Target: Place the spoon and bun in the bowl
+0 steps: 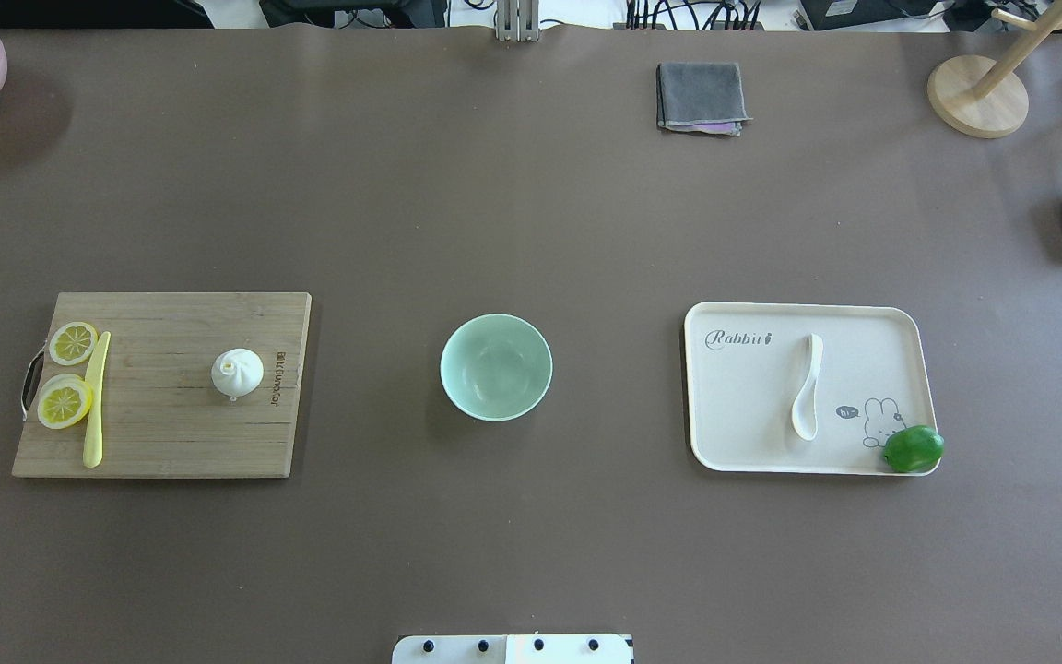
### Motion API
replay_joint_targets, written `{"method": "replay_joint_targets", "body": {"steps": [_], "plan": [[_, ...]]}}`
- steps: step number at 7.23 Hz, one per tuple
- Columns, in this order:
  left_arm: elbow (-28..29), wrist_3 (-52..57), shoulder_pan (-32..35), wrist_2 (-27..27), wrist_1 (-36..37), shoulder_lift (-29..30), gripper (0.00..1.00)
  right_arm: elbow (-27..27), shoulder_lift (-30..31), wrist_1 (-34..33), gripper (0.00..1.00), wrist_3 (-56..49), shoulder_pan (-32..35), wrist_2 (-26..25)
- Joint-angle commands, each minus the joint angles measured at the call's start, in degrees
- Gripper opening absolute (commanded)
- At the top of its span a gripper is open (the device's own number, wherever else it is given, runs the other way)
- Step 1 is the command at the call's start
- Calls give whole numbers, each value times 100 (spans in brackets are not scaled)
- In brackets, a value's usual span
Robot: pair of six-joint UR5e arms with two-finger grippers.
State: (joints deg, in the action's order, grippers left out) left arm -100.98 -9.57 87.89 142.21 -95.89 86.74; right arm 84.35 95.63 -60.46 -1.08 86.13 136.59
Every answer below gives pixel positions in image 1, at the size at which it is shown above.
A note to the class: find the white ceramic spoon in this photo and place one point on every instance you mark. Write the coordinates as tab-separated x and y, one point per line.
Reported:
804	416

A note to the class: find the light green bowl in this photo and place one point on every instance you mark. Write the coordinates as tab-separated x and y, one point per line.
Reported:
496	367

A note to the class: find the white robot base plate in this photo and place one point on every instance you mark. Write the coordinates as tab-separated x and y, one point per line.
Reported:
515	648

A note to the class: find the wooden mug tree stand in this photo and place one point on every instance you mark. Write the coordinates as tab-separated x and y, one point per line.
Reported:
982	97

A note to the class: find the cream rabbit tray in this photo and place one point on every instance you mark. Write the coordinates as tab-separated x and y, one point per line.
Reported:
746	361

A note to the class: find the lemon slice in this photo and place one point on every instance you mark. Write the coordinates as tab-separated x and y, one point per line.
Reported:
73	343
64	400

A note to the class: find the white steamed bun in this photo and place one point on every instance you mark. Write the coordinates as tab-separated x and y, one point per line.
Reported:
237	373

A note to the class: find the green lime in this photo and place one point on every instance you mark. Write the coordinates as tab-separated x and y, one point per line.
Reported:
918	448

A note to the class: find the yellow plastic knife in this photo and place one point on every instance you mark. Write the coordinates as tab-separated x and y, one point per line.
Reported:
93	450

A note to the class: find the folded grey cloth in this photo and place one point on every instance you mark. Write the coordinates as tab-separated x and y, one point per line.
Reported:
705	97

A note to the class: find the upper lemon slice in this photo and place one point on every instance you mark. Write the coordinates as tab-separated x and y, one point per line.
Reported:
73	343

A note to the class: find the wooden cutting board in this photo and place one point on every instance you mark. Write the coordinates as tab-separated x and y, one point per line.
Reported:
162	418

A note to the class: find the lower lemon slice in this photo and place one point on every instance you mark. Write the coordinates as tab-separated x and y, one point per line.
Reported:
64	400

